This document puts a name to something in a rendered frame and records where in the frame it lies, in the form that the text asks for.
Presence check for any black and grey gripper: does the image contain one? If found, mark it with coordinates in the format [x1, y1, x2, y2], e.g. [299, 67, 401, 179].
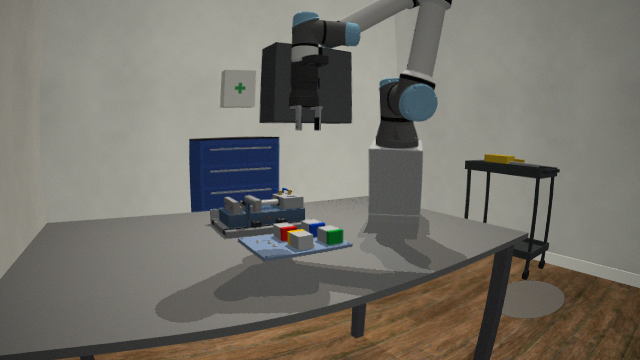
[289, 45, 328, 130]

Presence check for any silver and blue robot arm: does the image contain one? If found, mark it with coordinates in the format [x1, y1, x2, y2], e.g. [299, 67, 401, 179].
[292, 0, 452, 149]

